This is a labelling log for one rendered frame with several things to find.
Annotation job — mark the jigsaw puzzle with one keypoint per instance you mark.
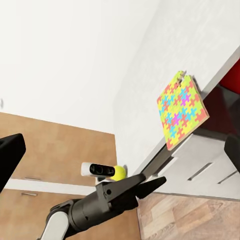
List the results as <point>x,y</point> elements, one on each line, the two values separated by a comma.
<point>181,109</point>

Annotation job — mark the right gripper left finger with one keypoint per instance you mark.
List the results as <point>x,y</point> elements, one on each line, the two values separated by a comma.
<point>12,149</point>

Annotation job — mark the tennis ball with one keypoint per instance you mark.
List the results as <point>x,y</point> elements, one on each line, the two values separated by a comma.
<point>120,173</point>

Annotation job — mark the desk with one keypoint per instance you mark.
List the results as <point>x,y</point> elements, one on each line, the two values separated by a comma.
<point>202,39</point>

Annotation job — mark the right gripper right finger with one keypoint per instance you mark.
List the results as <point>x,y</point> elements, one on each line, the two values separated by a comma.
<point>232,149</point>

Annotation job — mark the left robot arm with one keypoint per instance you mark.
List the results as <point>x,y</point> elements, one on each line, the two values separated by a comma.
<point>110,199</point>

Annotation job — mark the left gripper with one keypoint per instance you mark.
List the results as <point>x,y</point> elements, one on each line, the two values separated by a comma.
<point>113,198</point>

